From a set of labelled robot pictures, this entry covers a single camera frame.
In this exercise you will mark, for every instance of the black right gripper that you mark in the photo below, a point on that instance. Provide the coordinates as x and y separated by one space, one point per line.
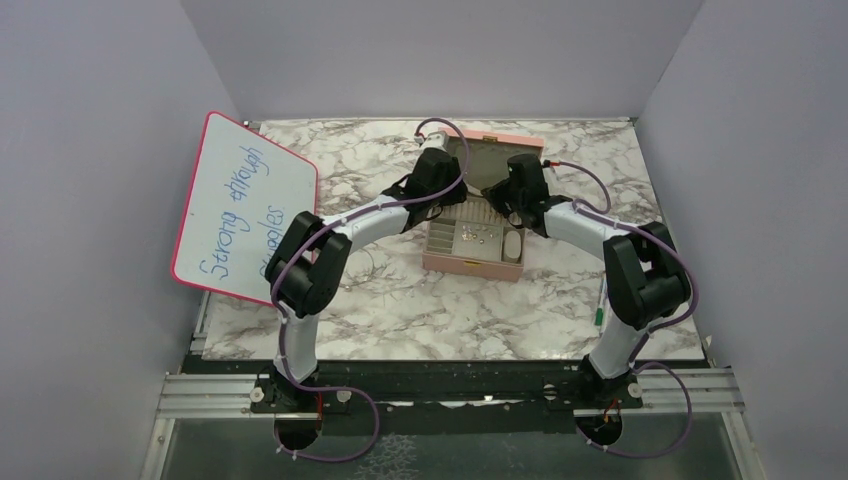
493 195

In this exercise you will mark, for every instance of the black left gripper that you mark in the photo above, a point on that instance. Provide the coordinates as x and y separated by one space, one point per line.
455 195

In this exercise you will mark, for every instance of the pink jewelry box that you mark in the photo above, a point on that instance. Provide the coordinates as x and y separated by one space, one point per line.
466 239

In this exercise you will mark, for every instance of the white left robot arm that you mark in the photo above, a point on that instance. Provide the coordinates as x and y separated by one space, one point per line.
305 270

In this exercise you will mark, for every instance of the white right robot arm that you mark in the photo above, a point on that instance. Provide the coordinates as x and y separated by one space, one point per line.
646 279

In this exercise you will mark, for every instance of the white oval watch pillow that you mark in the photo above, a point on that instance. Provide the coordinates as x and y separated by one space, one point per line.
512 246

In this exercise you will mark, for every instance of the green marker pen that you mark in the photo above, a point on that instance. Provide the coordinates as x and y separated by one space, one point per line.
600 308

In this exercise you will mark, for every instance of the pink-framed whiteboard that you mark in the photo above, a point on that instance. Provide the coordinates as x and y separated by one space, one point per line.
244 192

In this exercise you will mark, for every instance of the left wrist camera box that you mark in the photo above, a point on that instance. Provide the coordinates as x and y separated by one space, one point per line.
435 140

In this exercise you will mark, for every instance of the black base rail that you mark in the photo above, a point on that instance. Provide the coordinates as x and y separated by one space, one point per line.
356 398

